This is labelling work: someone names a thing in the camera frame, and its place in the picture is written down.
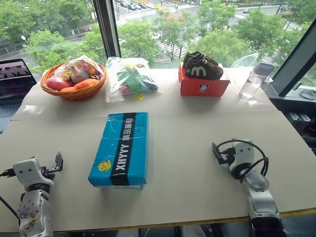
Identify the orange shoe box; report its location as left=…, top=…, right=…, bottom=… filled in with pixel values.
left=178, top=61, right=231, bottom=97

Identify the orange plush toy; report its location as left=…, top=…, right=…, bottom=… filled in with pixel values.
left=60, top=78, right=100, bottom=93

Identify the orange wicker basket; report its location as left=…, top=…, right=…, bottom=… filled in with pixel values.
left=40, top=60, right=109, bottom=101

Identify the coiled grey cable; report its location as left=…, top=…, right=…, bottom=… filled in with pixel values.
left=299, top=88, right=316, bottom=100

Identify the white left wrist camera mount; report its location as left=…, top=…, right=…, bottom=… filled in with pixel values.
left=12, top=158, right=55, bottom=186

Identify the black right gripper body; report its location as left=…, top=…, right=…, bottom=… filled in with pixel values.
left=220, top=146, right=236, bottom=165

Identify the open laptop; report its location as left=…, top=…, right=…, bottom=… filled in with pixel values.
left=0, top=58, right=38, bottom=134

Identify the clear plastic bag in basket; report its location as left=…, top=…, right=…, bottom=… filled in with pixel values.
left=53, top=55, right=103, bottom=82

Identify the grey pink elephant plush toy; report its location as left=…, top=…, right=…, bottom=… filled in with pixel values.
left=70, top=62, right=91, bottom=83

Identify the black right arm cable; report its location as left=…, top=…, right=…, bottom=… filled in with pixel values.
left=217, top=139, right=269, bottom=184

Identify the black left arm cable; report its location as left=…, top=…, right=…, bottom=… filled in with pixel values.
left=0, top=168, right=21, bottom=224

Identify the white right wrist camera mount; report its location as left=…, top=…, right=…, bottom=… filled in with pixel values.
left=229, top=140, right=255, bottom=171

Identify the dark window frame post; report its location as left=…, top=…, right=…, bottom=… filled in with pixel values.
left=92, top=0, right=122, bottom=66

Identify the clear water bottle purple lid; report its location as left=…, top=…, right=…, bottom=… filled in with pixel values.
left=239, top=62, right=275, bottom=100

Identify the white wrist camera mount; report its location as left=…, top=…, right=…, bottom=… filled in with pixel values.
left=229, top=140, right=255, bottom=171
left=12, top=158, right=55, bottom=186

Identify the clear plastic bag of toys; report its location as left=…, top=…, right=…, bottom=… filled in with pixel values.
left=105, top=56, right=161, bottom=103

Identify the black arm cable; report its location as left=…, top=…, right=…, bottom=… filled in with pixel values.
left=217, top=139, right=269, bottom=184
left=0, top=168, right=21, bottom=224

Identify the beige cardboard table sheet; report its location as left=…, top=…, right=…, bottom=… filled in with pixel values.
left=0, top=110, right=316, bottom=233
left=10, top=67, right=282, bottom=122

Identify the brown shoe with white M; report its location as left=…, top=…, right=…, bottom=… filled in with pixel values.
left=185, top=57, right=224, bottom=80

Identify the blue shoe box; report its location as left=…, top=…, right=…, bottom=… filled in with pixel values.
left=88, top=112, right=149, bottom=188

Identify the pink oval toy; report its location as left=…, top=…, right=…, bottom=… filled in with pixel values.
left=46, top=77, right=73, bottom=91

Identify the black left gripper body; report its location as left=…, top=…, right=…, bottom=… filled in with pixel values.
left=40, top=164, right=62, bottom=180

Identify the dark slanted window frame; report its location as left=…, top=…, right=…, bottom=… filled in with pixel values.
left=266, top=24, right=316, bottom=100

